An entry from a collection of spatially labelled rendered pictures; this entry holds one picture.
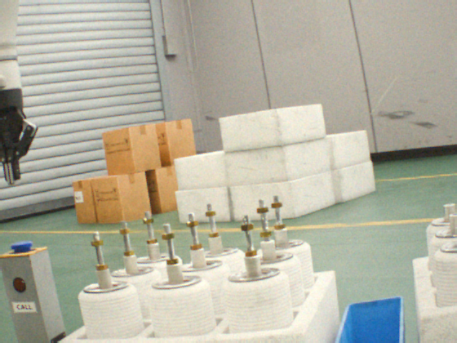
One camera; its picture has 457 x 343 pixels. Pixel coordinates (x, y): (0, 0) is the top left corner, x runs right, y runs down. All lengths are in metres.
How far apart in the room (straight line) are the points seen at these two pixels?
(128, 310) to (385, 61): 5.69
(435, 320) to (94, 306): 0.51
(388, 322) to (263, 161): 2.45
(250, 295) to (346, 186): 3.01
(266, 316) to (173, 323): 0.14
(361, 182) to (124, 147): 1.61
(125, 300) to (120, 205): 3.62
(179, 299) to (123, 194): 3.69
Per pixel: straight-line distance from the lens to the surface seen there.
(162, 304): 1.05
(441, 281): 1.00
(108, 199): 4.80
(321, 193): 3.83
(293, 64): 7.23
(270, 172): 3.68
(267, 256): 1.15
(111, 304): 1.08
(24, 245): 1.22
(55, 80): 6.88
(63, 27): 7.04
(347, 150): 4.05
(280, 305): 1.02
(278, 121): 3.60
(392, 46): 6.59
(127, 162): 4.82
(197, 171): 4.03
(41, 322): 1.21
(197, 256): 1.18
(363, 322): 1.33
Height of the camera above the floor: 0.46
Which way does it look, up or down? 3 degrees down
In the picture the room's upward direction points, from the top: 9 degrees counter-clockwise
